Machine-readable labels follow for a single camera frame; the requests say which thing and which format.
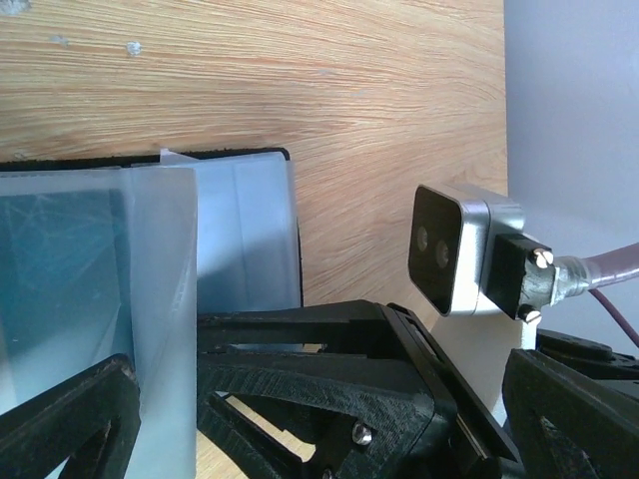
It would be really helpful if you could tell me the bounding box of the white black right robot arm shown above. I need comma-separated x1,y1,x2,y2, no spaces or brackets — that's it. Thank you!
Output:
197,300,638,478

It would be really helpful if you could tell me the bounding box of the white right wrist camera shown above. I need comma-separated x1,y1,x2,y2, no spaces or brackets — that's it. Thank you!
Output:
407,184,555,349

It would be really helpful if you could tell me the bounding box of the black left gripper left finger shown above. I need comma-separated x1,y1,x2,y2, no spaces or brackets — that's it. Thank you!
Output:
1,353,141,478

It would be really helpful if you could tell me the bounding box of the blue card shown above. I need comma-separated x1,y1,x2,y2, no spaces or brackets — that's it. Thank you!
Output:
1,190,133,412

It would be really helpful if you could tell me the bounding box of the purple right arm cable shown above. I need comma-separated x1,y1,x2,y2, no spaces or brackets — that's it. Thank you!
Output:
556,241,639,350

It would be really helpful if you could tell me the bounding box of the black leather card holder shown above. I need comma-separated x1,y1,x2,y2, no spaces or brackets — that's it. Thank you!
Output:
1,150,302,478

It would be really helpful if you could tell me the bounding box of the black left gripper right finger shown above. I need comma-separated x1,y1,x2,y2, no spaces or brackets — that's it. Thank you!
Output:
502,349,638,478

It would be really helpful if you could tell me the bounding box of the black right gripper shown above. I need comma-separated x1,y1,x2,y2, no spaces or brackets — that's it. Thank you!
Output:
197,300,522,478

